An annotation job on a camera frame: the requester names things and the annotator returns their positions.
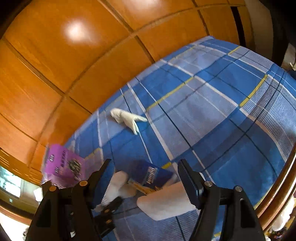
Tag white sock blue stripe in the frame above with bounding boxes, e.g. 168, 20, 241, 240
93, 171, 137, 212

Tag blue tissue packet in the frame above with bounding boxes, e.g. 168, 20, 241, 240
128, 160, 178, 195

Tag purple tissue box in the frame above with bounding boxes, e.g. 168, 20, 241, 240
41, 144, 103, 188

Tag blue plaid tablecloth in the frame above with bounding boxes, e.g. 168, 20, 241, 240
67, 36, 296, 241

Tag wooden wardrobe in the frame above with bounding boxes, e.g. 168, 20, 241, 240
1, 0, 254, 184

